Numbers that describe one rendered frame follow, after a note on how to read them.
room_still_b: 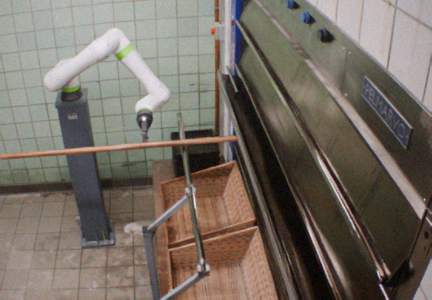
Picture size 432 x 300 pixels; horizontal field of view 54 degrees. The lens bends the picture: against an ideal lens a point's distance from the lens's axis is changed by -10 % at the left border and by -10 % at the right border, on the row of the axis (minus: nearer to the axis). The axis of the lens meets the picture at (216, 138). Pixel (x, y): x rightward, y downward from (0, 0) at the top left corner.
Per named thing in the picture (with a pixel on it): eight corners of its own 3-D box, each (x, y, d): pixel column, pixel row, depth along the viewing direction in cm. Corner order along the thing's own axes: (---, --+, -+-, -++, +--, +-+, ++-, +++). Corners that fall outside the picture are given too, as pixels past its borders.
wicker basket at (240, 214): (235, 193, 300) (237, 158, 285) (254, 255, 253) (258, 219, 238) (160, 200, 293) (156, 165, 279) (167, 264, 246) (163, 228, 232)
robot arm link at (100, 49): (35, 81, 255) (97, 38, 231) (49, 70, 268) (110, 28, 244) (48, 99, 259) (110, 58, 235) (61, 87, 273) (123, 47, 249)
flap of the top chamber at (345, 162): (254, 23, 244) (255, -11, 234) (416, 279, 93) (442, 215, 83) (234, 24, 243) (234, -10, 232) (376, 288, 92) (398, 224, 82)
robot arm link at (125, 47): (96, 40, 250) (109, 28, 244) (105, 33, 261) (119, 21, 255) (116, 65, 255) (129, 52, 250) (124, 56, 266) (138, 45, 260)
